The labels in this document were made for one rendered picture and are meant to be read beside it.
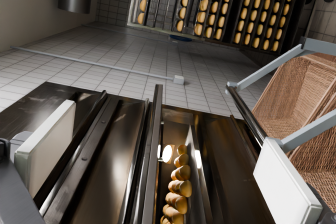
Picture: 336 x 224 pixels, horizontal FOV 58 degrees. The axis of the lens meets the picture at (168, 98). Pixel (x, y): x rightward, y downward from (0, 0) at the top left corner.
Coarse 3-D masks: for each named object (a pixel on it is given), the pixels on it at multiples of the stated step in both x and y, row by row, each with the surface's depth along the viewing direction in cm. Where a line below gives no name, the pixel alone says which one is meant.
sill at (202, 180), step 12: (192, 120) 178; (192, 132) 169; (204, 144) 148; (204, 156) 137; (204, 168) 127; (204, 180) 119; (204, 192) 115; (216, 192) 112; (204, 204) 111; (216, 204) 105; (216, 216) 99
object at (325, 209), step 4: (308, 184) 17; (312, 188) 17; (312, 192) 17; (316, 192) 17; (316, 196) 16; (320, 196) 16; (320, 200) 16; (324, 204) 16; (324, 208) 15; (328, 208) 15; (324, 212) 15; (320, 216) 15; (320, 220) 14
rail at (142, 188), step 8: (152, 104) 145; (152, 112) 135; (152, 120) 126; (152, 128) 119; (144, 152) 101; (144, 160) 96; (144, 168) 91; (144, 176) 87; (144, 184) 84; (144, 192) 80; (136, 200) 77; (136, 208) 74; (136, 216) 71
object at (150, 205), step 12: (156, 108) 140; (156, 120) 127; (156, 132) 115; (156, 144) 106; (156, 156) 98; (156, 168) 93; (156, 180) 99; (156, 192) 104; (144, 204) 76; (144, 216) 71
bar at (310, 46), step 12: (300, 48) 109; (312, 48) 109; (324, 48) 108; (276, 60) 111; (264, 72) 112; (228, 84) 114; (240, 84) 114; (240, 96) 103; (240, 108) 93; (252, 120) 82; (324, 120) 67; (252, 132) 78; (264, 132) 75; (300, 132) 68; (312, 132) 68; (288, 144) 69; (300, 144) 69
